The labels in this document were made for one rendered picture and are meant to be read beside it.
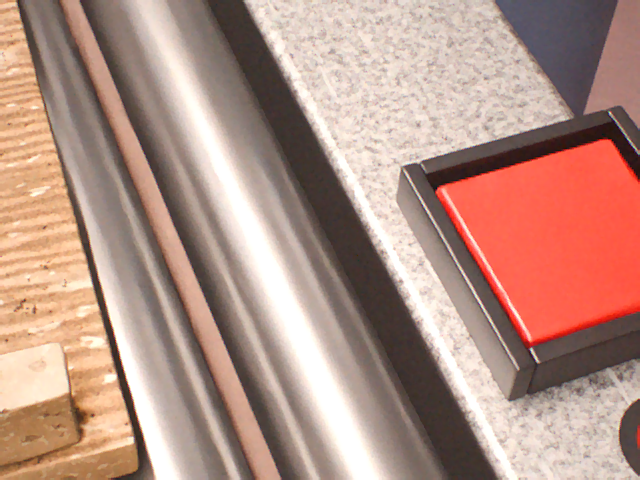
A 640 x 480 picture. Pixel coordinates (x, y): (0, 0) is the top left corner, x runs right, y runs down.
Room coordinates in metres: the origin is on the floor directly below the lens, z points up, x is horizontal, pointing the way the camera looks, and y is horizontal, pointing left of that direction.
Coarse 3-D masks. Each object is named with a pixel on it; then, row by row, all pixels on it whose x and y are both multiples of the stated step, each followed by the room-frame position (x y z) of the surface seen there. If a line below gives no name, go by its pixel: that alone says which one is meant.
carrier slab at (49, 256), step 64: (0, 0) 0.30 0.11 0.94; (0, 64) 0.27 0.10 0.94; (0, 128) 0.25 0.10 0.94; (0, 192) 0.22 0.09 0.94; (64, 192) 0.23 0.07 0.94; (0, 256) 0.20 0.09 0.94; (64, 256) 0.20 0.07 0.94; (0, 320) 0.18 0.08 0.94; (64, 320) 0.18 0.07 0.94; (64, 448) 0.15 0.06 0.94; (128, 448) 0.15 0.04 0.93
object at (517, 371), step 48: (480, 144) 0.26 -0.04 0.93; (528, 144) 0.26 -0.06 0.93; (576, 144) 0.27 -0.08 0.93; (624, 144) 0.27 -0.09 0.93; (432, 192) 0.24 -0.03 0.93; (432, 240) 0.23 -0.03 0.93; (480, 288) 0.21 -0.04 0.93; (480, 336) 0.20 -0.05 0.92; (576, 336) 0.19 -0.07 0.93; (624, 336) 0.20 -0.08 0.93; (528, 384) 0.18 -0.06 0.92
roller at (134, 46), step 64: (128, 0) 0.33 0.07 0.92; (192, 0) 0.33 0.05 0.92; (128, 64) 0.30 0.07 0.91; (192, 64) 0.30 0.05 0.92; (192, 128) 0.27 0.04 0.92; (256, 128) 0.27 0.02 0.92; (192, 192) 0.25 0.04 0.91; (256, 192) 0.25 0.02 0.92; (192, 256) 0.23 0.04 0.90; (256, 256) 0.22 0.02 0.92; (320, 256) 0.23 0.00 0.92; (256, 320) 0.20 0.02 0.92; (320, 320) 0.20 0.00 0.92; (256, 384) 0.19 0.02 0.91; (320, 384) 0.18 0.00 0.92; (384, 384) 0.18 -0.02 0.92; (320, 448) 0.16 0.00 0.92; (384, 448) 0.16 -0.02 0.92
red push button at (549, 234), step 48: (480, 192) 0.25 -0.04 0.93; (528, 192) 0.25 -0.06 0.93; (576, 192) 0.25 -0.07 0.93; (624, 192) 0.25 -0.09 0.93; (480, 240) 0.23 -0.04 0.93; (528, 240) 0.23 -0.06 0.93; (576, 240) 0.23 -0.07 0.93; (624, 240) 0.23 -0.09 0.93; (528, 288) 0.21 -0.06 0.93; (576, 288) 0.21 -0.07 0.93; (624, 288) 0.21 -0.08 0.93; (528, 336) 0.20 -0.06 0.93
